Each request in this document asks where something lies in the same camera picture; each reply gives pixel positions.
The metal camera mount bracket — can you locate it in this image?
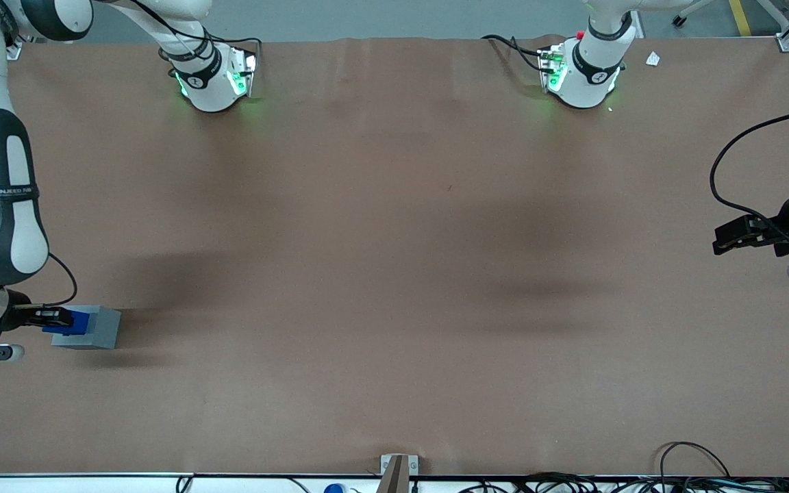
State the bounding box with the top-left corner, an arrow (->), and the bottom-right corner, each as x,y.
379,453 -> 418,493

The black base cable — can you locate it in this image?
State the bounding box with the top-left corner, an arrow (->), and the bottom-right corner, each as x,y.
134,0 -> 263,76
481,34 -> 550,75

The black looped cable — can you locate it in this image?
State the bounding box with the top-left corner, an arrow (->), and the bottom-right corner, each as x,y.
657,441 -> 732,478

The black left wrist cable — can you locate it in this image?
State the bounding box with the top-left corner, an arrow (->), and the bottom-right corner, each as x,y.
710,105 -> 789,237

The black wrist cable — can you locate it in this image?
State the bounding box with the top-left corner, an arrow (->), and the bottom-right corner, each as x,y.
710,105 -> 789,237
30,252 -> 79,307

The blue plastic part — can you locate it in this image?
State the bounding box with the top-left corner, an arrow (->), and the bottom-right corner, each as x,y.
42,309 -> 92,337

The brown table cover sheet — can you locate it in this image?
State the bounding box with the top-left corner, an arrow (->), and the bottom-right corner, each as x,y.
0,36 -> 789,478

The gray square base block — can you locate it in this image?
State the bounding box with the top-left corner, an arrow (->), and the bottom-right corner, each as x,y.
51,305 -> 123,351

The black right base cable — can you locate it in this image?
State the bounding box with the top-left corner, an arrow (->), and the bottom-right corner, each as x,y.
134,0 -> 263,76

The black left base cable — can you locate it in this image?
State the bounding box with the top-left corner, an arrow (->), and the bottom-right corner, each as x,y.
481,34 -> 550,75

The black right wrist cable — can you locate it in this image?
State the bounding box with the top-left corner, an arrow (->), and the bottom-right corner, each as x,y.
30,252 -> 79,307

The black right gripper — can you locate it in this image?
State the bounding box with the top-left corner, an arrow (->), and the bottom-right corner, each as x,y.
1,289 -> 73,332

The black cable bundle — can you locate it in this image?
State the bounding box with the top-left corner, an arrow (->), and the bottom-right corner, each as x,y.
460,471 -> 789,493

